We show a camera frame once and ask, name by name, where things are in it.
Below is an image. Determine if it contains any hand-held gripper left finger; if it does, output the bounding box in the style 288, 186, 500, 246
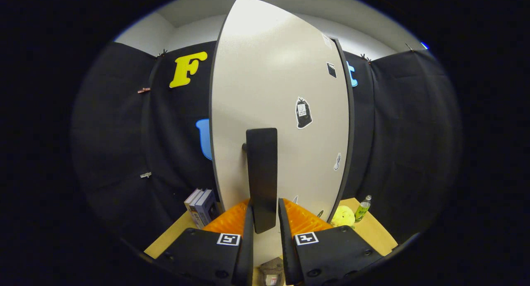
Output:
155, 198, 254, 286

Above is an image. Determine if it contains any black door handle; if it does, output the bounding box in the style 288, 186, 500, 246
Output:
242, 128, 278, 234

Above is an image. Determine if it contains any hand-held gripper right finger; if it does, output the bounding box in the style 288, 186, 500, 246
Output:
277, 198, 383, 286

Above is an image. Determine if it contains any white spine book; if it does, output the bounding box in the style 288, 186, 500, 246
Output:
184, 188, 203, 226

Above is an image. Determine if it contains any green label bottle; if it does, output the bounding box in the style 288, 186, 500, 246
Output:
355, 195, 372, 223

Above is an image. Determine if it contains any yellow plush toy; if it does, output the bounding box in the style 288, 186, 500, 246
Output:
330, 205, 356, 228

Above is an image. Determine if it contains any blue cover book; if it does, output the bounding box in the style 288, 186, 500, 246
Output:
194, 189, 220, 228

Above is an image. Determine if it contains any dark grey shoe cabinet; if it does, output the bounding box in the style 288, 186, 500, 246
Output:
331, 37, 356, 224

